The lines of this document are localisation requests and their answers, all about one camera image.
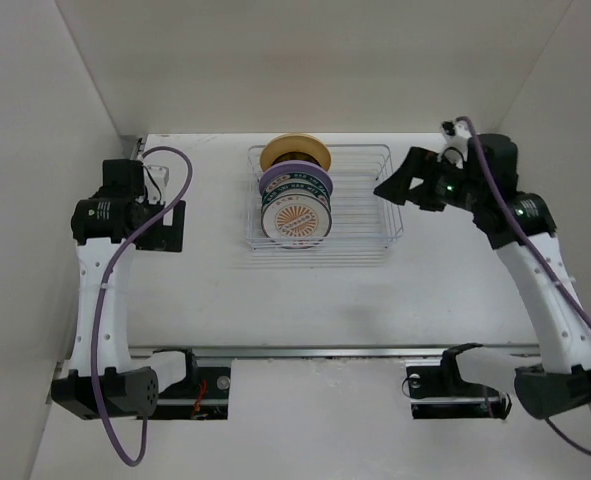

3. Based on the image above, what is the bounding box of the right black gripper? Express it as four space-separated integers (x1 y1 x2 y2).
373 145 485 212

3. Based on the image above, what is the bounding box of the white wire dish rack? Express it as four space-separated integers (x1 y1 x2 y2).
245 143 403 253

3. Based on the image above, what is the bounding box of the green rim white plate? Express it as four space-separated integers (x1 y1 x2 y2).
262 184 331 210
259 171 334 196

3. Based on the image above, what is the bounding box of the purple plastic plate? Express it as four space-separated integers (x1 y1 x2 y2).
259 160 334 194

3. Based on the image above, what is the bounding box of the tan plastic plate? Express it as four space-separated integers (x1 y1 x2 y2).
260 133 332 171

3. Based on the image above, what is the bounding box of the orange sunburst pattern plate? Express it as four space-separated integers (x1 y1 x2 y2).
261 197 332 249

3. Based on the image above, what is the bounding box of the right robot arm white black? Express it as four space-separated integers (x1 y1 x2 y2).
374 134 591 420

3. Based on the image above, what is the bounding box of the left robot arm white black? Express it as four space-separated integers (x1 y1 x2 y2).
51 159 199 420

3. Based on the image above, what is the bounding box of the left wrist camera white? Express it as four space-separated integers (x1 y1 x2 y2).
144 164 169 205

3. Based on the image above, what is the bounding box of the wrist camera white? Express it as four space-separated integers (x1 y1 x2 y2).
144 164 169 205
439 120 471 168

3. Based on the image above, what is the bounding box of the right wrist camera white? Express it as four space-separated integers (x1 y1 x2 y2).
439 120 471 168

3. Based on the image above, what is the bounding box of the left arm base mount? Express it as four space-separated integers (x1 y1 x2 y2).
136 349 232 421

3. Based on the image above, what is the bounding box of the metal rail front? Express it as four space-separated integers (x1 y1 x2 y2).
129 342 546 360

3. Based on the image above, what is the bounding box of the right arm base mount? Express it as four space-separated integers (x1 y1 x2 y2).
401 343 512 420

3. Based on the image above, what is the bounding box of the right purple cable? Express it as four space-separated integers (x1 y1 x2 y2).
455 115 591 459

